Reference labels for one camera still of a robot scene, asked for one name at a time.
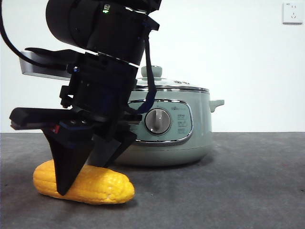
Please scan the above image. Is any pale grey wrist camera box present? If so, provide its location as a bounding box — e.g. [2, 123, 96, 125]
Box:
[19, 47, 81, 79]

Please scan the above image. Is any white wall socket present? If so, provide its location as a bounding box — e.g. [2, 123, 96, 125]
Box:
[282, 2, 304, 24]

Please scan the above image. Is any yellow corn cob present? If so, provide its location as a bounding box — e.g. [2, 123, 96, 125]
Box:
[32, 159, 135, 206]

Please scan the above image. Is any pale green electric pot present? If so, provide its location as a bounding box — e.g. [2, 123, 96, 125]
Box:
[113, 87, 225, 167]

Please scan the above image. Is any glass lid with green knob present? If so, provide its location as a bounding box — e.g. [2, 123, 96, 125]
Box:
[135, 65, 210, 92]

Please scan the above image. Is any black cable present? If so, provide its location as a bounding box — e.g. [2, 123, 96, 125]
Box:
[127, 16, 160, 114]
[0, 10, 72, 72]

